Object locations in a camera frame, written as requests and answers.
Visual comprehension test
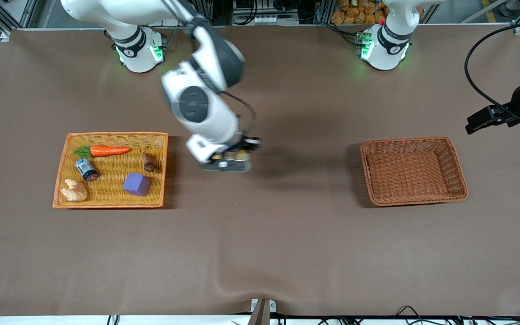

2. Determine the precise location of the clear yellowish tape roll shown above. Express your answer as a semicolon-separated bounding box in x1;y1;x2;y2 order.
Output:
212;151;248;162

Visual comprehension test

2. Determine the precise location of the brown wicker basket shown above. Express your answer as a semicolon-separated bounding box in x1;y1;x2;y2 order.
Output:
360;136;469;208

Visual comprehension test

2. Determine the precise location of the brown toy root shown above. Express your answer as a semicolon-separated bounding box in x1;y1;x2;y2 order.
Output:
141;152;158;173

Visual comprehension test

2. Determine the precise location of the purple foam cube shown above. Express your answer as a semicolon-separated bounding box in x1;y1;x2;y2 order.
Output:
122;172;152;197

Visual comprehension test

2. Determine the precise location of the white multi-socket strip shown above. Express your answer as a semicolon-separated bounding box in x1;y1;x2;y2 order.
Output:
253;15;300;26

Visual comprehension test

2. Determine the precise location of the orange toy carrot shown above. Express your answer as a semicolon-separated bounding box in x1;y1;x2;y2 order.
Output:
73;145;132;159

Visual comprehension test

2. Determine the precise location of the yellow wicker tray basket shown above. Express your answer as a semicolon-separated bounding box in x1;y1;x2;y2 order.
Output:
52;132;169;209

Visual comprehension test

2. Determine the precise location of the small grey can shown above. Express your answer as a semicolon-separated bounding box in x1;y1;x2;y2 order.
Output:
75;158;99;182

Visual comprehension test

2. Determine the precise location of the bag of orange buns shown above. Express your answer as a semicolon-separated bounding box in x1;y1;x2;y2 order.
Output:
330;0;388;26

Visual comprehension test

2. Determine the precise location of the toy croissant bread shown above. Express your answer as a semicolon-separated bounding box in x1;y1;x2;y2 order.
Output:
60;179;88;202

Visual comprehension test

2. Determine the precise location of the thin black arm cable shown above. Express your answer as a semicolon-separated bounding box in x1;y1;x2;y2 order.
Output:
220;90;259;138

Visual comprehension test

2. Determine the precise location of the thick black looping cable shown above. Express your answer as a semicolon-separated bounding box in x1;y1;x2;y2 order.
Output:
464;20;520;125

